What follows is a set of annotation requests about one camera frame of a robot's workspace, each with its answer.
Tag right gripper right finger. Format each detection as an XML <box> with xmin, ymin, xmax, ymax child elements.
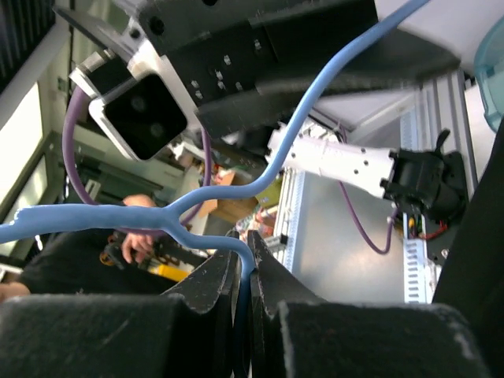
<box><xmin>247</xmin><ymin>231</ymin><xmax>325</xmax><ymax>377</ymax></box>

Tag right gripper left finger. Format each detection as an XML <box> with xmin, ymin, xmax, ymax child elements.
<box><xmin>164</xmin><ymin>250</ymin><xmax>239</xmax><ymax>377</ymax></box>

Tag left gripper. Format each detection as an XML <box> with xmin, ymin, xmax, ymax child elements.
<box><xmin>133</xmin><ymin>0</ymin><xmax>461</xmax><ymax>139</ymax></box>

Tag blue wire hanger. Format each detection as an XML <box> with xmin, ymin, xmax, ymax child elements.
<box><xmin>1</xmin><ymin>1</ymin><xmax>425</xmax><ymax>377</ymax></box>

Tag black trousers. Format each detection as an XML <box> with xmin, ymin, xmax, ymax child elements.
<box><xmin>433</xmin><ymin>124</ymin><xmax>503</xmax><ymax>377</ymax></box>

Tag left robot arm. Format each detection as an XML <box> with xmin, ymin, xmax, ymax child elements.
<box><xmin>138</xmin><ymin>1</ymin><xmax>465</xmax><ymax>228</ymax></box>

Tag person in black shirt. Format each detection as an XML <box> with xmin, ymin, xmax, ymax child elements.
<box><xmin>0</xmin><ymin>194</ymin><xmax>206</xmax><ymax>304</ymax></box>

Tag teal plastic basket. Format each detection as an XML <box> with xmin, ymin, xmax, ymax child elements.
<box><xmin>474</xmin><ymin>18</ymin><xmax>503</xmax><ymax>132</ymax></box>

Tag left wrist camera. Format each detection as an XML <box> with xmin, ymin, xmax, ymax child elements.
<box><xmin>70</xmin><ymin>39</ymin><xmax>202</xmax><ymax>161</ymax></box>

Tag slotted cable duct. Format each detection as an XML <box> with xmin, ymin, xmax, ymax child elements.
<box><xmin>403</xmin><ymin>239</ymin><xmax>437</xmax><ymax>304</ymax></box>

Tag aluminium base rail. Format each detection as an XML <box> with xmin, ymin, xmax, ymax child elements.
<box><xmin>400</xmin><ymin>69</ymin><xmax>478</xmax><ymax>195</ymax></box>

